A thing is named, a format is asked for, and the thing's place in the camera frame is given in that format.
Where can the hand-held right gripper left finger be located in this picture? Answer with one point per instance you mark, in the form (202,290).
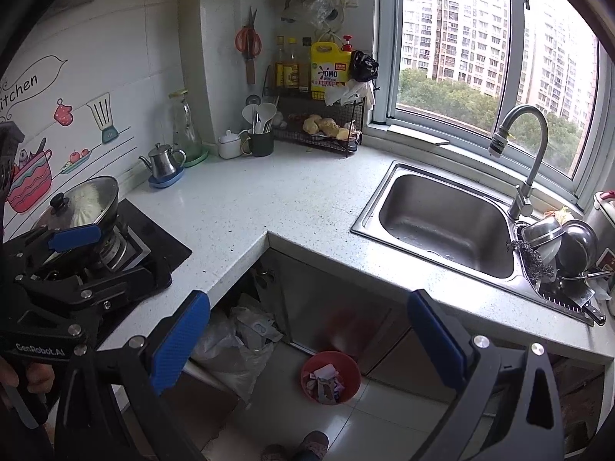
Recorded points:
(180,341)

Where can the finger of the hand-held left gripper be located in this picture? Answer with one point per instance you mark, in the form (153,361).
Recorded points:
(120,288)
(77,237)

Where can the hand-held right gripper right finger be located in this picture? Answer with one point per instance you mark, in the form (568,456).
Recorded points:
(435,341)

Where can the red plastic bin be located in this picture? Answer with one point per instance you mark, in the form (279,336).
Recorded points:
(353,379)

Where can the person's left hand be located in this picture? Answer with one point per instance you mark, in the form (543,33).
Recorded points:
(41,375)

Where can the steel wok with lid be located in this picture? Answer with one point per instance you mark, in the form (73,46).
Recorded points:
(81,201)

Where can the white plastic bags pile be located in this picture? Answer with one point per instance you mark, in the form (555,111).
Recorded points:
(226,355)

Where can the black gas stove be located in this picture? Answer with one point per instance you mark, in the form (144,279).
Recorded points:
(158,245)

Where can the cardboard box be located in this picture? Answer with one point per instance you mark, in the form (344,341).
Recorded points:
(202,408)

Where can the white plastic bag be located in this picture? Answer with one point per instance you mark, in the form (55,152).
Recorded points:
(257,321)

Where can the blue saucer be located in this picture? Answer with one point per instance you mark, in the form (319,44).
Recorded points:
(166,182)

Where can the steel cabinet door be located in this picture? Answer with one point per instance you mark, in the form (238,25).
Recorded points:
(336,288)

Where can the steel kettle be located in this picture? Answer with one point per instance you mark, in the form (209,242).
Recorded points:
(163,161)

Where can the heap of crumpled wrappers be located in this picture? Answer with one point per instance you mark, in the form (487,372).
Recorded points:
(326,384)

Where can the stainless steel sink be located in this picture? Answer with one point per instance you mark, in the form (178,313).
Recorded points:
(447,221)

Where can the steel wool scrubber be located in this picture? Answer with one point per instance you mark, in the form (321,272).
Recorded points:
(533,261)

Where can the pink slipper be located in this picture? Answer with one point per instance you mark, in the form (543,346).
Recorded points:
(312,446)
(274,454)

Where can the green tray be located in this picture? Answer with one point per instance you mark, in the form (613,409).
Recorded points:
(202,158)

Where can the steel bowl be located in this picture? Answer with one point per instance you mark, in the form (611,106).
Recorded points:
(543,237)

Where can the glass bottle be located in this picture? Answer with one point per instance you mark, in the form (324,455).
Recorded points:
(185,129)

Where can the steel pot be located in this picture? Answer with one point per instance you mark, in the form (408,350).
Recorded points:
(579,245)

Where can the white ceramic sugar pot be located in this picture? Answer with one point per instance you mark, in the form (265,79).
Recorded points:
(229,146)

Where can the dark green mug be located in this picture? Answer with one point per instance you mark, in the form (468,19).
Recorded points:
(262,144)

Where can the white rice cooker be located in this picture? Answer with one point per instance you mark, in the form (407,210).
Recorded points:
(603,216)

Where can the white plastic spatula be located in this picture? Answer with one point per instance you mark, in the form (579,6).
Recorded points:
(250,115)

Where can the white plastic ladle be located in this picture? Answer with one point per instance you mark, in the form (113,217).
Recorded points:
(268,113)

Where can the steel kitchen faucet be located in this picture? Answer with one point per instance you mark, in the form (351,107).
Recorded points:
(526,120)

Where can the yellow label oil bottle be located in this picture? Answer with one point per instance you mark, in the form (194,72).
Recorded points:
(292,74)
(280,74)

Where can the white plastic bags bundle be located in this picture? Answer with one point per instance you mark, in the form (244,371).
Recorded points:
(348,93)

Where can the dark sauce bottle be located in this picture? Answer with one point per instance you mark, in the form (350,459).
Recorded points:
(305,67)

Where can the black plastic bag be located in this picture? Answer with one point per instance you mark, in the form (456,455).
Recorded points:
(364,65)

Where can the yellow detergent bottle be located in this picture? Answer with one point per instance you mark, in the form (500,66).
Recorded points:
(329,69)

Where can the window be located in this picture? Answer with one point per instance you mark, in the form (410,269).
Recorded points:
(480,33)

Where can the clear plastic bag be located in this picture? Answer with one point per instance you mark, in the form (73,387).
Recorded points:
(319,9)

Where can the kitchen wall sticker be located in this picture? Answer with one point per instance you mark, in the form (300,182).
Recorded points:
(33,177)

